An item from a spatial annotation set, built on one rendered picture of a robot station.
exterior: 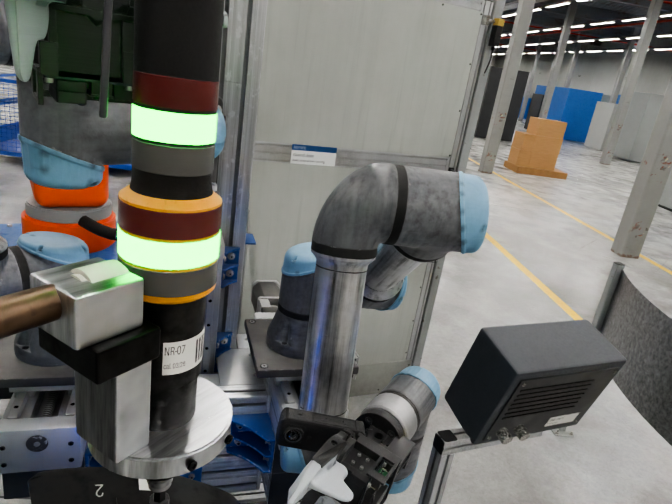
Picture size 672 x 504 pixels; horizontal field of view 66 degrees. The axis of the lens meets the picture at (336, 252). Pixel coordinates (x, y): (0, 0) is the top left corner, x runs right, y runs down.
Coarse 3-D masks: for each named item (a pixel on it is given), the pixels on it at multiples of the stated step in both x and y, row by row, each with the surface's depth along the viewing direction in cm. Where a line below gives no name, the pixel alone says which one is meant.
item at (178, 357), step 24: (144, 312) 23; (168, 312) 23; (192, 312) 23; (168, 336) 23; (192, 336) 24; (168, 360) 23; (192, 360) 24; (168, 384) 24; (192, 384) 25; (168, 408) 25; (192, 408) 26
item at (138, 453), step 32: (64, 288) 19; (96, 288) 19; (128, 288) 20; (64, 320) 19; (96, 320) 19; (128, 320) 21; (64, 352) 20; (96, 352) 19; (128, 352) 20; (96, 384) 20; (128, 384) 22; (96, 416) 22; (128, 416) 22; (224, 416) 27; (96, 448) 23; (128, 448) 23; (160, 448) 24; (192, 448) 24
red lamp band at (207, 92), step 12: (132, 72) 20; (132, 84) 20; (144, 84) 20; (156, 84) 19; (168, 84) 19; (180, 84) 19; (192, 84) 20; (204, 84) 20; (216, 84) 21; (132, 96) 20; (144, 96) 20; (156, 96) 20; (168, 96) 20; (180, 96) 20; (192, 96) 20; (204, 96) 20; (216, 96) 21; (168, 108) 20; (180, 108) 20; (192, 108) 20; (204, 108) 20; (216, 108) 21
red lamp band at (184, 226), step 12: (120, 204) 21; (120, 216) 21; (132, 216) 21; (144, 216) 21; (156, 216) 21; (168, 216) 21; (180, 216) 21; (192, 216) 21; (204, 216) 22; (216, 216) 22; (132, 228) 21; (144, 228) 21; (156, 228) 21; (168, 228) 21; (180, 228) 21; (192, 228) 21; (204, 228) 22; (216, 228) 23
